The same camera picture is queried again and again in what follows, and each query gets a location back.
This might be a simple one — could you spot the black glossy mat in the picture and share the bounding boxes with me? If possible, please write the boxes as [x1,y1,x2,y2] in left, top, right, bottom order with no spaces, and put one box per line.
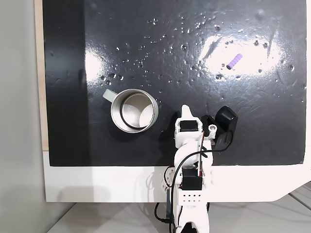
[42,0,308,167]

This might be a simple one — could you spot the purple ribbed pen grip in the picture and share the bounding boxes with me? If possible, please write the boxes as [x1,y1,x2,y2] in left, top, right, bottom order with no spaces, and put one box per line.
[226,52,243,69]

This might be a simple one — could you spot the metal cup with handle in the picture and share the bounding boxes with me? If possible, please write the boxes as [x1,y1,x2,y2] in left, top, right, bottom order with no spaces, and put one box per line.
[102,88,160,134]

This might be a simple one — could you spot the black oval camera box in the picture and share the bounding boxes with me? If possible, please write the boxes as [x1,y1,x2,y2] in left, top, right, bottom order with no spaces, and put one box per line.
[201,105,239,151]

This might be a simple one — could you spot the light wooden board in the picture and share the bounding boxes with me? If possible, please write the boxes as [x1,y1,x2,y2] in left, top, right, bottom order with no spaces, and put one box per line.
[34,0,51,152]

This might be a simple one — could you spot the black camera cable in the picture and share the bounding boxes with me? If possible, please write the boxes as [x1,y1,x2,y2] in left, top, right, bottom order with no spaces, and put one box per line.
[155,132,233,233]

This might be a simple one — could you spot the red servo wire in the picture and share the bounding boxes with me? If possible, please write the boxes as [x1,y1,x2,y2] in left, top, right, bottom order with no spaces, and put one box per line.
[198,131,206,178]

